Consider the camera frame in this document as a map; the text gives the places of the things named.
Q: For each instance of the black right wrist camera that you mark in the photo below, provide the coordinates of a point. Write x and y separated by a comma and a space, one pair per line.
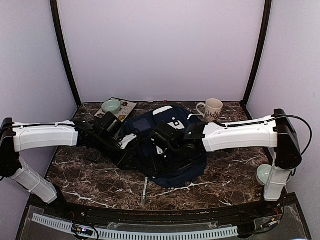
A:
162, 135

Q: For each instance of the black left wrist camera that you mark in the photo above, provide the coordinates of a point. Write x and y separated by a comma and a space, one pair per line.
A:
107, 126

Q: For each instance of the grey slotted cable duct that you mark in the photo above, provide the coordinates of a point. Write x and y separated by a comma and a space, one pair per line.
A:
133, 231

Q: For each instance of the navy blue student backpack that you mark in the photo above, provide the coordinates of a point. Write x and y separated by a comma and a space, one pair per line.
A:
186, 143

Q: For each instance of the pale green bowl on plate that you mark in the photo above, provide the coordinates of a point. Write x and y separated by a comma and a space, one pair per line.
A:
112, 105

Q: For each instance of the square floral plate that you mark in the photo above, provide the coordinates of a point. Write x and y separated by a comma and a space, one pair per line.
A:
125, 110

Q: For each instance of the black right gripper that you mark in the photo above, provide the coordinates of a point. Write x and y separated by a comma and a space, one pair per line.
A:
156, 166

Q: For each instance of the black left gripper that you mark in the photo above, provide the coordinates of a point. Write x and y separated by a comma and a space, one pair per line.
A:
123, 161

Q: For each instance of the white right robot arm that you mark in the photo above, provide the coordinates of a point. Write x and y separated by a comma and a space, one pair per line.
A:
273, 131

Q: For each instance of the right black frame post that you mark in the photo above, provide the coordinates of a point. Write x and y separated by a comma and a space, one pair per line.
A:
259, 51

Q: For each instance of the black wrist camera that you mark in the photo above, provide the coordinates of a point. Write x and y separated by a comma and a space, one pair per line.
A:
107, 126
162, 135

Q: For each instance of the black front rail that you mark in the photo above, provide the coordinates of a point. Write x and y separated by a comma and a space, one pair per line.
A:
238, 214

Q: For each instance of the left black frame post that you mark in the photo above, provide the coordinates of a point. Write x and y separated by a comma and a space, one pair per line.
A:
63, 51

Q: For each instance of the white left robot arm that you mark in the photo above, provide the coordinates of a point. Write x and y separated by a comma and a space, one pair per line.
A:
17, 137

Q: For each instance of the clear pen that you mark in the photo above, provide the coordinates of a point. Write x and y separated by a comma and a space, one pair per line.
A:
144, 192

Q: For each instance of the black frame post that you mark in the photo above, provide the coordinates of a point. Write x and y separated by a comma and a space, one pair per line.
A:
259, 51
63, 51

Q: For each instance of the pale green bowl right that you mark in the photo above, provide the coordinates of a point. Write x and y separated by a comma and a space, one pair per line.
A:
263, 173

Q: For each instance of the cream floral mug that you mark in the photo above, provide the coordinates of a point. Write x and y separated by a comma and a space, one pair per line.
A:
212, 109

